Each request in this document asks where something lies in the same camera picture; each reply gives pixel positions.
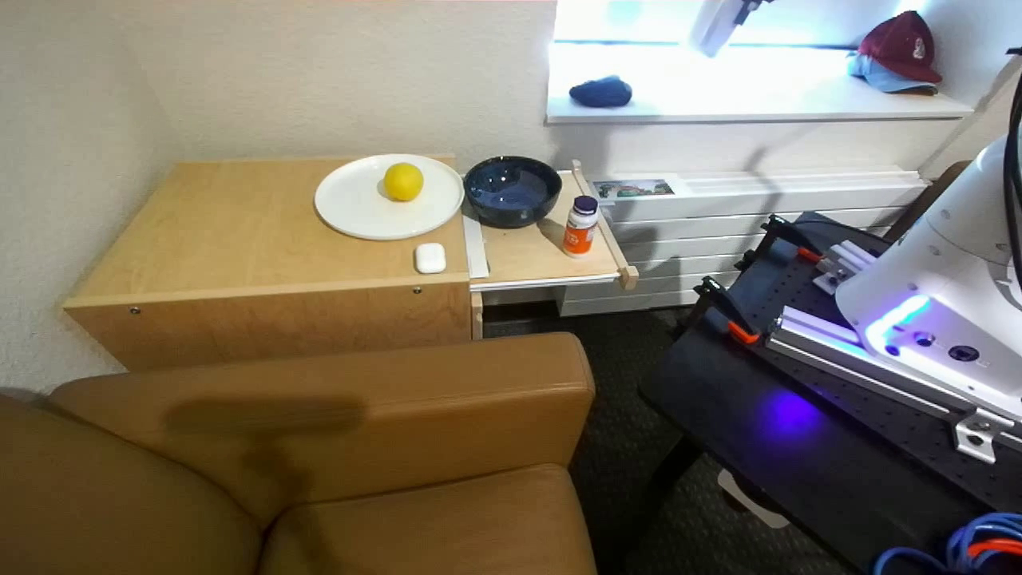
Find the white plate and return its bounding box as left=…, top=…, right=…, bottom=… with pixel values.
left=312, top=154, right=463, bottom=238

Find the white window sill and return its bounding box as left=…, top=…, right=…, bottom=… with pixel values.
left=546, top=44, right=968, bottom=124

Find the black bowl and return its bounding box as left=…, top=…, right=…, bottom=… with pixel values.
left=463, top=157, right=562, bottom=228

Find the maroon baseball cap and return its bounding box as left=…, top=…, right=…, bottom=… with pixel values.
left=851, top=10, right=943, bottom=93

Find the blue orange cable bundle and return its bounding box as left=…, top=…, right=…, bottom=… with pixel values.
left=869, top=506, right=1022, bottom=575

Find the wooden side table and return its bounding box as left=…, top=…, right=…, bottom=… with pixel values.
left=63, top=159, right=637, bottom=369

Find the white radiator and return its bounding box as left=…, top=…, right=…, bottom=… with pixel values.
left=558, top=168, right=925, bottom=317

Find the yellow lemon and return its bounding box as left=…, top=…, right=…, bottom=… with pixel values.
left=382, top=161, right=425, bottom=201

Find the dark object on sill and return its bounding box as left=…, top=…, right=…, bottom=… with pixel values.
left=567, top=77, right=633, bottom=107

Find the brown armchair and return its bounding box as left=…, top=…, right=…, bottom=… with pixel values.
left=0, top=333, right=596, bottom=575

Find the white mug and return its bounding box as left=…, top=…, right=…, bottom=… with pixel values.
left=692, top=0, right=744, bottom=58

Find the small white case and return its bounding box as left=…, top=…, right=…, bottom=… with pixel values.
left=416, top=242, right=447, bottom=273

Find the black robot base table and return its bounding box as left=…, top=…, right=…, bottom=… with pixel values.
left=637, top=206, right=1022, bottom=575

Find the orange pill bottle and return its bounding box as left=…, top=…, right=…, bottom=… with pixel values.
left=562, top=193, right=600, bottom=254

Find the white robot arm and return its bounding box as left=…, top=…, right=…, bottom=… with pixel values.
left=838, top=105, right=1022, bottom=413

